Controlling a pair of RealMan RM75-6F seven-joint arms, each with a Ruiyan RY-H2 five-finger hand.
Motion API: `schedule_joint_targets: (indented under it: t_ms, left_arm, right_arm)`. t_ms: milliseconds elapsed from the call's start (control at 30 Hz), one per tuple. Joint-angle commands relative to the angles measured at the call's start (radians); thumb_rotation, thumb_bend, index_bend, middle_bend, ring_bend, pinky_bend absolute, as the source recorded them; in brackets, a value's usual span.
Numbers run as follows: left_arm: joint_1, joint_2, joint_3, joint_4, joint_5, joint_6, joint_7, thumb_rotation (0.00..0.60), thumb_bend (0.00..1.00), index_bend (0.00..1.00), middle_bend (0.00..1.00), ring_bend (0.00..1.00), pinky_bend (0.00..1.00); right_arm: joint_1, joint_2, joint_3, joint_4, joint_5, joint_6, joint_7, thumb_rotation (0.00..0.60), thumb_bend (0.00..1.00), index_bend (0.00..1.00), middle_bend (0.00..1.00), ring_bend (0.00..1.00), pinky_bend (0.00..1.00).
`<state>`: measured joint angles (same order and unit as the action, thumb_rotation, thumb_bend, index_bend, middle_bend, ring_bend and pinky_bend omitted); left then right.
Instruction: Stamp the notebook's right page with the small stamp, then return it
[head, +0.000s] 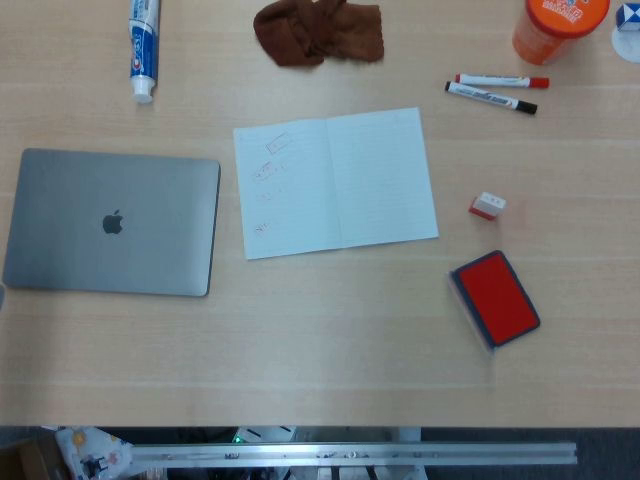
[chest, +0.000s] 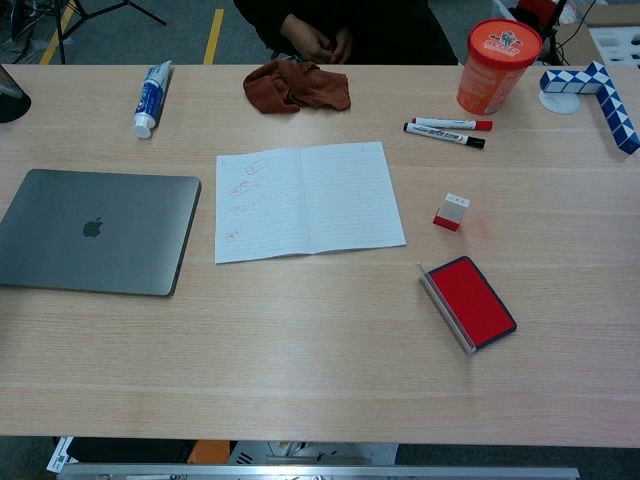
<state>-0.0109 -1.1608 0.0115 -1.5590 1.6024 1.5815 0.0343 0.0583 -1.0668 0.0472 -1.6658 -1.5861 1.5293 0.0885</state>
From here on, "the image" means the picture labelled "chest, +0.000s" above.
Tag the person's right hand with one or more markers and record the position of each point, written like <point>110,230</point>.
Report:
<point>307,40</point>

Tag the person's left hand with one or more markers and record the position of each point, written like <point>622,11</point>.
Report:
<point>343,47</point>

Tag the small red white stamp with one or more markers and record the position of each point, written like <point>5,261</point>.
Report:
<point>452,212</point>

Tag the brown crumpled cloth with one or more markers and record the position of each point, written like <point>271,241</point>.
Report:
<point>295,90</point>

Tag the black whiteboard marker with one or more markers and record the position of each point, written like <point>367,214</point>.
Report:
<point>440,134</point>

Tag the red whiteboard marker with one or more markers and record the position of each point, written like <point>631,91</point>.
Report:
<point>450,123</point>

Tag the open lined notebook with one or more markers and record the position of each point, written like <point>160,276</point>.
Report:
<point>310,200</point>

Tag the blue white small box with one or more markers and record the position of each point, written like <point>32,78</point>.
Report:
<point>610,95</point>

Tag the cardboard box with foam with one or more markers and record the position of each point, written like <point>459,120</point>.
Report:
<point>615,42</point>

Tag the red ink pad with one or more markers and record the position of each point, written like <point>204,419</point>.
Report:
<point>472,300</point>

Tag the orange lidded canister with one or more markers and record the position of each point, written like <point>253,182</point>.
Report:
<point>492,70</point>

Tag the white blue toothpaste tube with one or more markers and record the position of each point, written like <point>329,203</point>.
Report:
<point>152,97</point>

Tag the white round disc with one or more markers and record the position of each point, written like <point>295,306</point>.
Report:
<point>560,105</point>

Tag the black tripod stand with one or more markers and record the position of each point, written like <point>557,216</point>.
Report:
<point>61,25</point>

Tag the grey closed laptop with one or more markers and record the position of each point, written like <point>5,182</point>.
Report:
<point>95,230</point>

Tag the black rounded object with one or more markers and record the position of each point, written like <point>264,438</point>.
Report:
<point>10,97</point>

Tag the aluminium profile rail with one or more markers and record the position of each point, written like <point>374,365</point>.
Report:
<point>320,472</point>

